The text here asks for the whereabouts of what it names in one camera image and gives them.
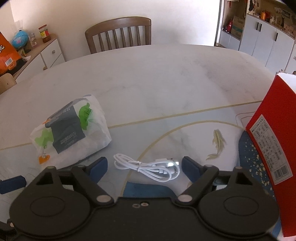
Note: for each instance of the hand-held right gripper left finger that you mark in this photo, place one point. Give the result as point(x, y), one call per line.
point(98, 168)

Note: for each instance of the grey storage cabinet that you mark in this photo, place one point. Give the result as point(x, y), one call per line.
point(261, 39)

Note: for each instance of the printed table mat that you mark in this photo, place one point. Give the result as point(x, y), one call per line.
point(185, 139)

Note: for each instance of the blue globe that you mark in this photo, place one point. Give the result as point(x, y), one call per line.
point(20, 39)

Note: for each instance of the white drawer sideboard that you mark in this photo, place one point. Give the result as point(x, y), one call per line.
point(50, 53)

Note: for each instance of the white plastic bag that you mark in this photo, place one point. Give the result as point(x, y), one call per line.
point(92, 141)

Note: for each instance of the red cardboard box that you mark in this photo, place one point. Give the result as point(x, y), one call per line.
point(277, 129)

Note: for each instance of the white marble desktop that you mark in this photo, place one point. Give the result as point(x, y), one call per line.
point(150, 81)

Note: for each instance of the red-lidded jar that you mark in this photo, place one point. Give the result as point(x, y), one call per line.
point(44, 34)

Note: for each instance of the brown wooden chair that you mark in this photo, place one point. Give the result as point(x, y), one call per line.
point(115, 24)

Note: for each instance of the brown cardboard box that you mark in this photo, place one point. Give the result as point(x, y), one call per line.
point(237, 26)

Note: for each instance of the orange carton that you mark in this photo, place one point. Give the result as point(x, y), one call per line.
point(8, 55)

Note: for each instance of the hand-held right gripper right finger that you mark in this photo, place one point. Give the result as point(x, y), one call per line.
point(191, 166)

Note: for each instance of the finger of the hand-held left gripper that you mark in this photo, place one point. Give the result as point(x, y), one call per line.
point(7, 231)
point(11, 184)

